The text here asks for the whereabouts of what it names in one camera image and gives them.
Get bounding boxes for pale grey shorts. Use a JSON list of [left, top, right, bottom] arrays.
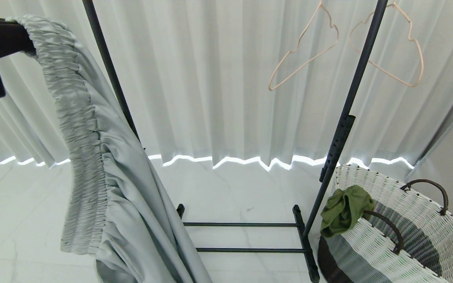
[[6, 15, 213, 283]]

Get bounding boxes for pink clothes hanger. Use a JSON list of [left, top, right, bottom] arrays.
[[268, 0, 339, 92], [348, 0, 424, 88]]

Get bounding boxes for black clothes rack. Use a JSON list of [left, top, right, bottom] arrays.
[[82, 0, 388, 283]]

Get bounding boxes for white laundry basket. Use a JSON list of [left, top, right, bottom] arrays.
[[317, 164, 453, 283]]

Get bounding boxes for white curtain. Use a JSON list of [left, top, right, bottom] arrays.
[[0, 0, 453, 171]]

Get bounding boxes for green garment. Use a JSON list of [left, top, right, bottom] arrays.
[[320, 185, 376, 238]]

